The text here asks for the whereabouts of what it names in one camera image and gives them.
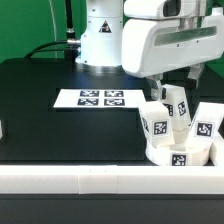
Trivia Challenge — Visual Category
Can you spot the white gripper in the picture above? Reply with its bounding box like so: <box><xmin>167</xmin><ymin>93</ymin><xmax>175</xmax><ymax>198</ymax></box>
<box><xmin>122</xmin><ymin>14</ymin><xmax>224</xmax><ymax>100</ymax></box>

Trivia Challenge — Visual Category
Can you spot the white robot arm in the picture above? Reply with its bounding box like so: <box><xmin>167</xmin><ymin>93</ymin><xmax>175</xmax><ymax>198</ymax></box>
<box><xmin>76</xmin><ymin>0</ymin><xmax>224</xmax><ymax>100</ymax></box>

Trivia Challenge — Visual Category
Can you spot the white right fence bar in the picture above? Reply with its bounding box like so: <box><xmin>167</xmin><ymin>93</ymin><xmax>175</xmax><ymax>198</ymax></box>
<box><xmin>210</xmin><ymin>134</ymin><xmax>224</xmax><ymax>167</ymax></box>

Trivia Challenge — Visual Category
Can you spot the white fence bar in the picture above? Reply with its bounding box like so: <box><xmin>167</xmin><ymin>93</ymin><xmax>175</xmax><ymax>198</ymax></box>
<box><xmin>210</xmin><ymin>134</ymin><xmax>224</xmax><ymax>167</ymax></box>
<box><xmin>0</xmin><ymin>165</ymin><xmax>224</xmax><ymax>195</ymax></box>

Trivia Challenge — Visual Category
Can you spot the white marker sheet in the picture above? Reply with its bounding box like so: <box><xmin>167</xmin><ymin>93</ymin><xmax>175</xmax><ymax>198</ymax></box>
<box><xmin>54</xmin><ymin>89</ymin><xmax>145</xmax><ymax>109</ymax></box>

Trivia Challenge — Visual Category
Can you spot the white front fence bar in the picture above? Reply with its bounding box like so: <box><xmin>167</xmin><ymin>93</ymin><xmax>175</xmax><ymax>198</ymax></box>
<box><xmin>0</xmin><ymin>165</ymin><xmax>224</xmax><ymax>195</ymax></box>

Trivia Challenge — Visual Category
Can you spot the white object at left edge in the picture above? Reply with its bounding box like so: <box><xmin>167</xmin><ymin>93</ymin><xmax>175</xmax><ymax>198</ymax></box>
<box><xmin>0</xmin><ymin>120</ymin><xmax>3</xmax><ymax>140</ymax></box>

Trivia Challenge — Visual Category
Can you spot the black cable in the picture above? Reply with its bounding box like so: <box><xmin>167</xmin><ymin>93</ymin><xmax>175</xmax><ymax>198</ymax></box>
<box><xmin>23</xmin><ymin>38</ymin><xmax>82</xmax><ymax>60</ymax></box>

